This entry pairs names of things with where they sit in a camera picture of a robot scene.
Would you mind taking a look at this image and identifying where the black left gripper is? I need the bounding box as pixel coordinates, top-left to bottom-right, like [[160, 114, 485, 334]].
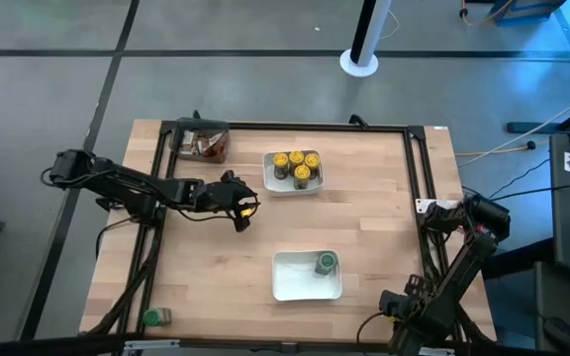
[[201, 169, 260, 233]]

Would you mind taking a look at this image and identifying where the orange taco mix packet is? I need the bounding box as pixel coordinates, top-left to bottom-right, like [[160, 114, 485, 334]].
[[208, 132, 231, 158]]

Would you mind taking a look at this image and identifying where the green lid spice jar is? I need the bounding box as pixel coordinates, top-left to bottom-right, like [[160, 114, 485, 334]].
[[314, 250, 339, 277], [141, 307, 173, 327]]

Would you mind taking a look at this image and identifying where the black plastic bin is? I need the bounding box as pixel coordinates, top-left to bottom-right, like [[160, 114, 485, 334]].
[[172, 117, 232, 165]]

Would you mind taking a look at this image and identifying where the white plastic bin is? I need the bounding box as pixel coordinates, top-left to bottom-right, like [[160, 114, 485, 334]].
[[270, 249, 344, 303], [262, 149, 326, 198]]

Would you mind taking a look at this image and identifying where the white metal plate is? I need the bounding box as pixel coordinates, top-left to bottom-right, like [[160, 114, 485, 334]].
[[415, 197, 459, 215]]

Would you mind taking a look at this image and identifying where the black white tower fan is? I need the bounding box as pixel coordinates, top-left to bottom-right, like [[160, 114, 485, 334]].
[[338, 0, 395, 79]]

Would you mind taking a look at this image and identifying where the black desk foot bar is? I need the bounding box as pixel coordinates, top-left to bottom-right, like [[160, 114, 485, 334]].
[[506, 98, 570, 135]]

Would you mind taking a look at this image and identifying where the silver metal bracket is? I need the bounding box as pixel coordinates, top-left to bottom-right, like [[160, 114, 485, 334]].
[[122, 338, 181, 356]]

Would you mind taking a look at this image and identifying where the white floor cable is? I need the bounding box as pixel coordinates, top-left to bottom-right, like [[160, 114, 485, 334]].
[[455, 82, 570, 169]]

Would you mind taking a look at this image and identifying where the yellow hanging cable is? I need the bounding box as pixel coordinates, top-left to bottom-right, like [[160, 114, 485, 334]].
[[459, 0, 517, 27]]

